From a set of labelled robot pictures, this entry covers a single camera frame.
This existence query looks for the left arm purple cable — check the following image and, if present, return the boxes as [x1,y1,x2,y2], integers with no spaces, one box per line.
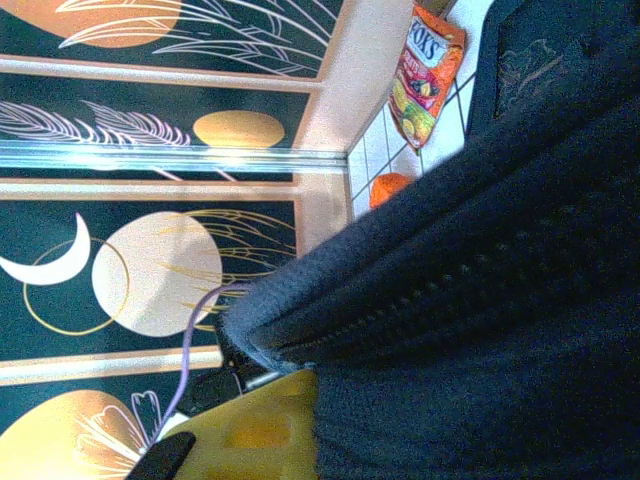
[147,282,257,451]

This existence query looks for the crumpled orange cup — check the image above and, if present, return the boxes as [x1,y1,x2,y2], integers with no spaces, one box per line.
[368,172,417,210]

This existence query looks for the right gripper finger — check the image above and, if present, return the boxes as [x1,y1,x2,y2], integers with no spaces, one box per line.
[124,368,321,480]

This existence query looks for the navy blue backpack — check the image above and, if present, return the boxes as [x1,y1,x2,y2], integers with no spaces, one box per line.
[219,0,640,480]

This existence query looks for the orange snack bag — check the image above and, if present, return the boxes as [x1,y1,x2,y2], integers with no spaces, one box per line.
[389,2,468,151]

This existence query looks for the aluminium corner post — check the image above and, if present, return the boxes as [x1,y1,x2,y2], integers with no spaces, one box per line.
[0,139,350,175]

